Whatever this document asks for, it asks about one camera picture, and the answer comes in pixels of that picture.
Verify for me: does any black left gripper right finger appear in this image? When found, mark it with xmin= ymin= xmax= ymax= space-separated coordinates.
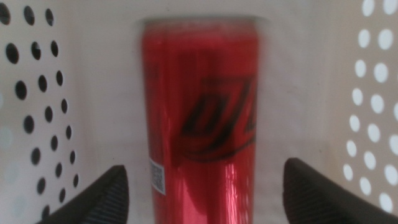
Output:
xmin=282 ymin=157 xmax=398 ymax=224

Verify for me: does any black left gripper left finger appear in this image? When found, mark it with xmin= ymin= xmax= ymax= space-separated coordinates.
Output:
xmin=35 ymin=164 xmax=130 ymax=224

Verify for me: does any red cola can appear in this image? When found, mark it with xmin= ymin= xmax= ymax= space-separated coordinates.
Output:
xmin=139 ymin=17 xmax=261 ymax=224

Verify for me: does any white perforated plastic basket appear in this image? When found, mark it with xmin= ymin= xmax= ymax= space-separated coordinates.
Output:
xmin=0 ymin=0 xmax=398 ymax=224

